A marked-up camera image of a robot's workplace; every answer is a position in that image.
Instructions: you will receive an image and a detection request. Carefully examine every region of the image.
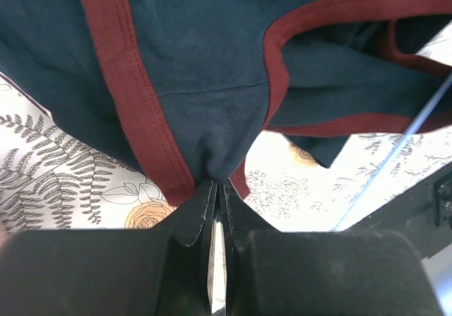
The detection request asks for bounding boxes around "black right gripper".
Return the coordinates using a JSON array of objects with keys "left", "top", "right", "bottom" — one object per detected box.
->
[{"left": 342, "top": 167, "right": 451, "bottom": 259}]

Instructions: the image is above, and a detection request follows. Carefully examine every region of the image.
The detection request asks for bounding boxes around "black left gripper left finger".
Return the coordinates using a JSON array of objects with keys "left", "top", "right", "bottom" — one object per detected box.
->
[{"left": 1, "top": 181, "right": 218, "bottom": 315}]

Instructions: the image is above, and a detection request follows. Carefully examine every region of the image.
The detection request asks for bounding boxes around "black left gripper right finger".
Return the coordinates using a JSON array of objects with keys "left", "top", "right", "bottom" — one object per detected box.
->
[{"left": 218, "top": 183, "right": 443, "bottom": 315}]

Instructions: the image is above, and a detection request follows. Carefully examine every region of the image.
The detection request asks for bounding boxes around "navy tank top red trim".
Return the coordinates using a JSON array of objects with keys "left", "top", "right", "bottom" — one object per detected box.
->
[{"left": 1, "top": 0, "right": 451, "bottom": 206}]

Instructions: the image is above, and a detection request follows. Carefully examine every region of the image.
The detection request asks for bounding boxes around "floral table mat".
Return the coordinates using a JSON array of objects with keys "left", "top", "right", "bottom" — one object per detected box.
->
[{"left": 0, "top": 22, "right": 452, "bottom": 316}]

